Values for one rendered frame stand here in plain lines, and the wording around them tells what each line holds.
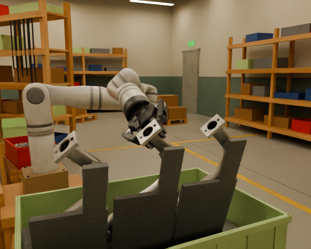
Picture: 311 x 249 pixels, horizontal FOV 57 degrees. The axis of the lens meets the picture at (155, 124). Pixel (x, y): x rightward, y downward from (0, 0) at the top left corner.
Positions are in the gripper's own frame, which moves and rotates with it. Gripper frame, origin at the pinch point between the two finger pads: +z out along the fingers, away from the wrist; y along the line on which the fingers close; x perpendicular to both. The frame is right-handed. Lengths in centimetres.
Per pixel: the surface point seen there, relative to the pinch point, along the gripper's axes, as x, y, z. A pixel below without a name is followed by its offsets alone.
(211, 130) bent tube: 9.6, 10.4, 0.1
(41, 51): 29, -76, -341
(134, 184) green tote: 24.7, -20.0, -20.9
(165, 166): 3.9, -2.1, 5.5
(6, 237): 8, -61, -23
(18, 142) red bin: 20, -82, -118
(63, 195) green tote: 7.7, -35.2, -18.8
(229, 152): 15.5, 10.0, 3.6
